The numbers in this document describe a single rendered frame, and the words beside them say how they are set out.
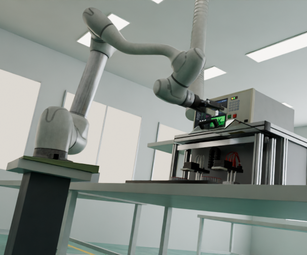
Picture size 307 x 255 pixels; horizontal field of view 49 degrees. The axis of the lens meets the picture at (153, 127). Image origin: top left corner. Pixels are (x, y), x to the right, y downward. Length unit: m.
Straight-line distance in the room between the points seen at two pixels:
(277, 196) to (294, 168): 0.76
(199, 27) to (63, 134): 2.52
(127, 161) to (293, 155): 5.34
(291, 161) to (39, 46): 5.44
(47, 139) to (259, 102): 1.09
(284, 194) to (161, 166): 6.40
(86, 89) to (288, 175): 1.13
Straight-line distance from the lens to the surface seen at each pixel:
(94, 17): 1.84
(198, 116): 2.10
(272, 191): 1.17
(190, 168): 1.91
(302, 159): 1.98
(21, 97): 6.27
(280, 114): 2.04
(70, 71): 6.70
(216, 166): 1.77
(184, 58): 1.56
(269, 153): 1.76
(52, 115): 1.65
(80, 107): 1.85
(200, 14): 3.93
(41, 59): 6.57
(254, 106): 1.86
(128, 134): 7.04
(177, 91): 1.59
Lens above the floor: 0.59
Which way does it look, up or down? 15 degrees up
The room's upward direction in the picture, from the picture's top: 8 degrees clockwise
